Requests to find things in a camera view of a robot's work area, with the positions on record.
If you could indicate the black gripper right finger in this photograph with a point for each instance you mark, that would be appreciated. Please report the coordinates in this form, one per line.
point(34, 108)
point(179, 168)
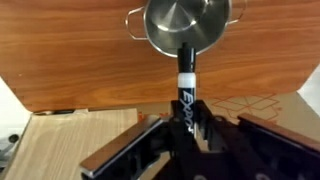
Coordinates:
point(258, 150)

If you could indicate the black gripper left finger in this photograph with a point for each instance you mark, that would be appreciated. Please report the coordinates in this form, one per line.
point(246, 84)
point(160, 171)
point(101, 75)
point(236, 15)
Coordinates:
point(130, 154)

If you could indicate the black white dry-erase marker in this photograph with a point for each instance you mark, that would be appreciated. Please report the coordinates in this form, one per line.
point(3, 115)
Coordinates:
point(187, 86)

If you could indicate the small stainless steel pot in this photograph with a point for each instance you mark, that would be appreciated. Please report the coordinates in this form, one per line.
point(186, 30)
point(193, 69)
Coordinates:
point(167, 24)

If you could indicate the wooden board panel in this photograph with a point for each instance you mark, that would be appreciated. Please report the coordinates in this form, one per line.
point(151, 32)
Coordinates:
point(52, 146)

